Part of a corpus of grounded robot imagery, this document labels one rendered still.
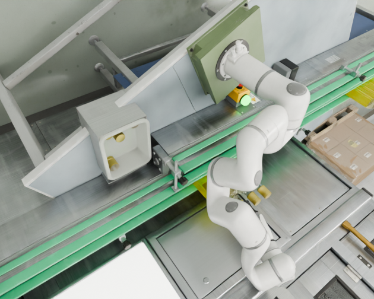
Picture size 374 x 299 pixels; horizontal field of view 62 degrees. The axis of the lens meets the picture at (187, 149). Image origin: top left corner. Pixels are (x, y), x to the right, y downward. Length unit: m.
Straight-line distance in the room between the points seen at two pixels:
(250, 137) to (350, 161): 4.25
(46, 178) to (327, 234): 1.09
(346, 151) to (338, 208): 3.66
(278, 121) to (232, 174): 0.20
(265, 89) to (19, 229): 0.90
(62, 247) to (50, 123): 0.82
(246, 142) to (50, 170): 0.63
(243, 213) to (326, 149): 4.25
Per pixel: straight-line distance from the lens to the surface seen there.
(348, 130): 5.49
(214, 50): 1.05
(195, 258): 1.24
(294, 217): 1.45
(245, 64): 1.06
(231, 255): 1.26
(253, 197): 1.23
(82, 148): 1.09
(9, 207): 1.51
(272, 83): 1.00
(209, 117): 1.27
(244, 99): 1.31
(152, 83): 1.06
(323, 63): 1.75
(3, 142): 1.76
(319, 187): 1.58
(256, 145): 0.83
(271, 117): 0.90
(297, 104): 0.97
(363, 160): 5.15
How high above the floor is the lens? 1.47
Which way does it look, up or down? 30 degrees down
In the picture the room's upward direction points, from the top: 137 degrees clockwise
